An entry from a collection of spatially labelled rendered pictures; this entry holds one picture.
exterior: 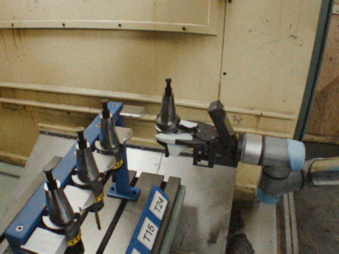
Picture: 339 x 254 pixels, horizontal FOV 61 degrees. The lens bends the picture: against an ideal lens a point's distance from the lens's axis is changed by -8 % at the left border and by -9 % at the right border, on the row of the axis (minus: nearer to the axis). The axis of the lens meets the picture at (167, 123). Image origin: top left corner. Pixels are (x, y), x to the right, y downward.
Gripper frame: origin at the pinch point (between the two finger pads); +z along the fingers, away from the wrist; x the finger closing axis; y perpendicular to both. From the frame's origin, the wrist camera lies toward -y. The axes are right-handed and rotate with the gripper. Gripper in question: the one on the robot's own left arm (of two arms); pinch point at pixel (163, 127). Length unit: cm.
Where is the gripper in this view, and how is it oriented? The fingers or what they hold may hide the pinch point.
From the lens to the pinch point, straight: 77.8
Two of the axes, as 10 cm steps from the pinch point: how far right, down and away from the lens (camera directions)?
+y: -0.3, 8.5, 5.2
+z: -9.7, -1.5, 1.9
